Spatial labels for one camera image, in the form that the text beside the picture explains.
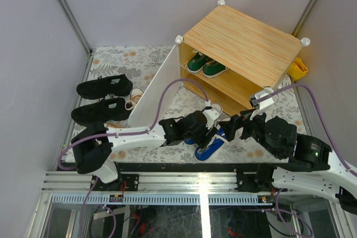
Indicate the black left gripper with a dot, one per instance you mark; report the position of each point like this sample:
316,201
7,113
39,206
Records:
206,136

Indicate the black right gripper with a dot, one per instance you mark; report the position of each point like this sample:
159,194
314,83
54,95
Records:
236,121

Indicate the blue sneaker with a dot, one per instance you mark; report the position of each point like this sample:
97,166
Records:
216,106
202,155

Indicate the white cabinet door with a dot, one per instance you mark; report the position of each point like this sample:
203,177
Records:
149,106

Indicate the green sneaker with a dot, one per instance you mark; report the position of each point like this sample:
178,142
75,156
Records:
197,62
213,69

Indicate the wooden shoe cabinet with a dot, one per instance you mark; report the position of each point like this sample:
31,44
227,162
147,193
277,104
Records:
256,55

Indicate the black shoe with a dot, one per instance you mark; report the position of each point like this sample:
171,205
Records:
116,109
118,85

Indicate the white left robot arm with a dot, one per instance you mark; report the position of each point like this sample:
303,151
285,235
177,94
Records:
94,145

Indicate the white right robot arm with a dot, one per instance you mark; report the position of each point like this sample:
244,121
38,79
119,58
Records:
312,167

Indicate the orange sneaker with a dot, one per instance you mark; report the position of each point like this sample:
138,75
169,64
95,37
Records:
111,125
134,98

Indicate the yellow plastic bin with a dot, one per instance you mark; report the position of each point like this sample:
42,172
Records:
297,70

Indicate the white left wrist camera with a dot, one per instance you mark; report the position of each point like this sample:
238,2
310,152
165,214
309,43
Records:
212,116

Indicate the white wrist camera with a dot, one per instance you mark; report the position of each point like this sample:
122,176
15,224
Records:
261,101
212,116

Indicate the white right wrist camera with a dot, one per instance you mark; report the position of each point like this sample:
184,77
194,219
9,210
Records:
261,101

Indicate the aluminium rail frame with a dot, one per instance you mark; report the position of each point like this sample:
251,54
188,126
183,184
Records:
147,182

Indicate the grey slotted cable duct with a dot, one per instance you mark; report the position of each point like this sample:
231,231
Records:
158,199

